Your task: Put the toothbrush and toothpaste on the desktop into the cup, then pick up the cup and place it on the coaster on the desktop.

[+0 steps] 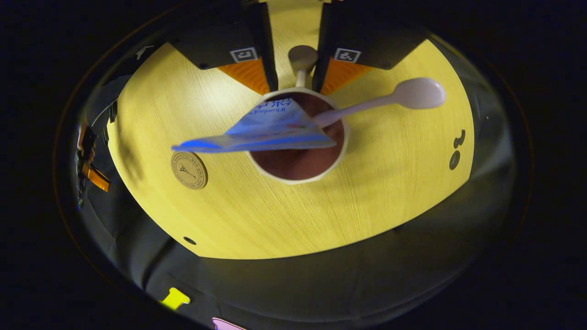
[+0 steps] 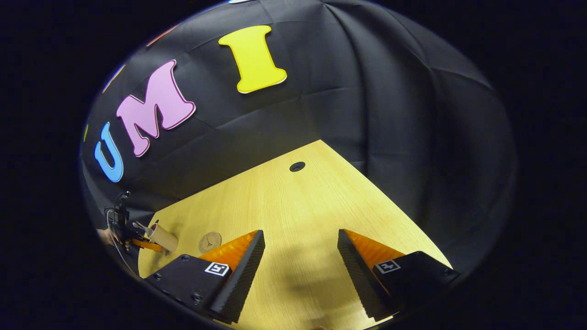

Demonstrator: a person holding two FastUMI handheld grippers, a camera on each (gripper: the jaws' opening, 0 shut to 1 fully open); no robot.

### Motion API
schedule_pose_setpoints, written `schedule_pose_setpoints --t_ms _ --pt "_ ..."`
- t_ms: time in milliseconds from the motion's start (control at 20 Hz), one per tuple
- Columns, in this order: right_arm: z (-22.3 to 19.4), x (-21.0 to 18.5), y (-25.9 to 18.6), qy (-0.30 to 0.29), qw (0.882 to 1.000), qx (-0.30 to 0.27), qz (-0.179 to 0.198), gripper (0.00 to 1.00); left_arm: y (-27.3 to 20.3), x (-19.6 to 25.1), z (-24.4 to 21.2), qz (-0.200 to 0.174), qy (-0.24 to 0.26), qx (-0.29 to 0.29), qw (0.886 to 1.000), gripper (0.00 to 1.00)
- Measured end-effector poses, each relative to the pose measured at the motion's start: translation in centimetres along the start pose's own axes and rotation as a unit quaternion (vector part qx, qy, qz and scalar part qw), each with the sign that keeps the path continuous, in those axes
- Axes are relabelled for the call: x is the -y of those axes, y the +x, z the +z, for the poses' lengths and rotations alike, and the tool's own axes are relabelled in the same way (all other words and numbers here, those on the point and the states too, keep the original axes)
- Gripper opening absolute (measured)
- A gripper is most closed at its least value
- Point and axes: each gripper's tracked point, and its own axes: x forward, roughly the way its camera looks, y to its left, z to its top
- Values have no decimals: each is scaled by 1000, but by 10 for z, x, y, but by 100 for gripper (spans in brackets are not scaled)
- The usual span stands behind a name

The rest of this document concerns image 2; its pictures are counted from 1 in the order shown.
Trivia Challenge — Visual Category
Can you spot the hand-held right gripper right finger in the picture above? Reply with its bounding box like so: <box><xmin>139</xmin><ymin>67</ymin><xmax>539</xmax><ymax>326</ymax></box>
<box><xmin>337</xmin><ymin>228</ymin><xmax>459</xmax><ymax>321</ymax></box>

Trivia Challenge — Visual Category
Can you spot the black backdrop cloth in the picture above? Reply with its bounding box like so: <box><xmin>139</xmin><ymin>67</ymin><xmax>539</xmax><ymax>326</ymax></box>
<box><xmin>80</xmin><ymin>0</ymin><xmax>519</xmax><ymax>275</ymax></box>

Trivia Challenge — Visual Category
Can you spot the wooden desktop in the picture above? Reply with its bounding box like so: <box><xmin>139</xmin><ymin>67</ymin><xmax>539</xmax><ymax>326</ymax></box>
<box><xmin>138</xmin><ymin>140</ymin><xmax>452</xmax><ymax>330</ymax></box>

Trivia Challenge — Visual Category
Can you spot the beige cup with handle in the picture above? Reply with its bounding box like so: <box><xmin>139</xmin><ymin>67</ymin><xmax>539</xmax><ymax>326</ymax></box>
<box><xmin>147</xmin><ymin>223</ymin><xmax>178</xmax><ymax>253</ymax></box>

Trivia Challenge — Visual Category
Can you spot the round brown coaster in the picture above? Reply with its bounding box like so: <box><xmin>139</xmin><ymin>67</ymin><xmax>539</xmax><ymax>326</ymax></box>
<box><xmin>199</xmin><ymin>231</ymin><xmax>222</xmax><ymax>254</ymax></box>

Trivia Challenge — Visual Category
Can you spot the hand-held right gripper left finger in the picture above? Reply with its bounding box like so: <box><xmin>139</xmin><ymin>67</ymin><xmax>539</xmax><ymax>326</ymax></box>
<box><xmin>146</xmin><ymin>229</ymin><xmax>266</xmax><ymax>324</ymax></box>

